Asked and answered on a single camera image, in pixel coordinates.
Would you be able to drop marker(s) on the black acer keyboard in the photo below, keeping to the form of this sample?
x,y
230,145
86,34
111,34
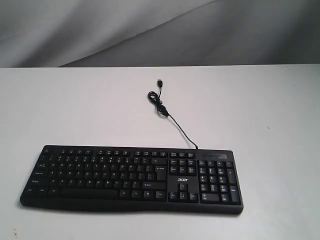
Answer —
x,y
131,179

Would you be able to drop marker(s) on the grey backdrop cloth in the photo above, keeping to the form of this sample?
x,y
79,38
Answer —
x,y
158,33

